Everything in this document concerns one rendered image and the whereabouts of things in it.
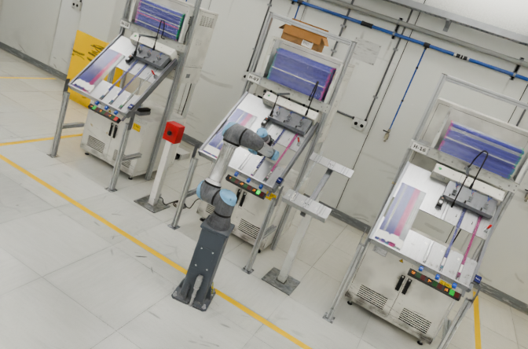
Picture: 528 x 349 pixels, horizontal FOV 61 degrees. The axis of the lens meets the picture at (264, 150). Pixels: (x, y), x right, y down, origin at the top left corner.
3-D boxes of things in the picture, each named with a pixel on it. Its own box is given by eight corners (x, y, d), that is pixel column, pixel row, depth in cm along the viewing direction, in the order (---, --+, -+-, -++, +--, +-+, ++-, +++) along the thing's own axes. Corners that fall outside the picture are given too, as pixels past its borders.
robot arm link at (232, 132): (210, 207, 278) (246, 127, 274) (191, 196, 283) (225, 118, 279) (218, 206, 289) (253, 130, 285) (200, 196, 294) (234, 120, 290)
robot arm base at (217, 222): (225, 233, 277) (230, 220, 275) (203, 225, 279) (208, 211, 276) (232, 225, 292) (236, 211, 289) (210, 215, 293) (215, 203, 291)
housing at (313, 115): (313, 130, 366) (314, 119, 354) (262, 108, 382) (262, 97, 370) (318, 123, 370) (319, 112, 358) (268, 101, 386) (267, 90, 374)
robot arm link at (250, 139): (262, 134, 271) (282, 150, 316) (247, 126, 274) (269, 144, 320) (253, 151, 270) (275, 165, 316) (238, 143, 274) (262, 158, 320)
